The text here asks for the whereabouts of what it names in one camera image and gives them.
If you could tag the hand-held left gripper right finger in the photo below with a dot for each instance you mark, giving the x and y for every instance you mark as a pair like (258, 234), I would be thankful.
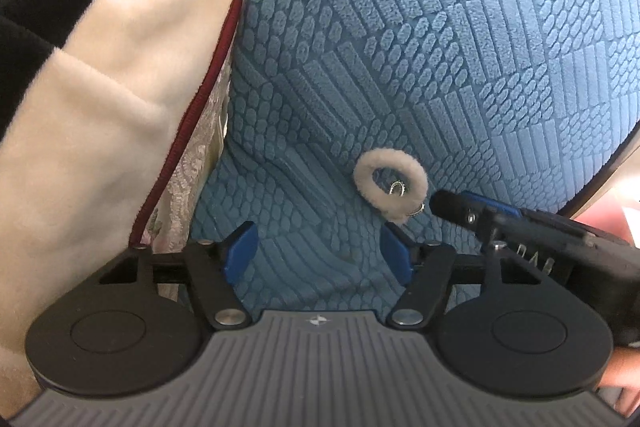
(397, 253)

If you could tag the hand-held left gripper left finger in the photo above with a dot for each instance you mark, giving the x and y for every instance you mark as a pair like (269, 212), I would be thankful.
(240, 252)

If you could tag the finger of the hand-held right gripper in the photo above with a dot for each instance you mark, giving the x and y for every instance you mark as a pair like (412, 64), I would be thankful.
(452, 206)
(495, 206)

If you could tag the pink box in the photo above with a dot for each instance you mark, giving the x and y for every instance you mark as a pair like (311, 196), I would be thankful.
(610, 219)

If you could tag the person's right hand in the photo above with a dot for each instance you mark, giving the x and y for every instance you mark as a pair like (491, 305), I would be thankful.
(622, 372)

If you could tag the floral quilted bedcover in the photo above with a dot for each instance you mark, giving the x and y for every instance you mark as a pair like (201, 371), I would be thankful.
(200, 167)

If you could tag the striped plush blanket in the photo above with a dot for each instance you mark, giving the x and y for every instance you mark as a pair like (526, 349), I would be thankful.
(100, 107)

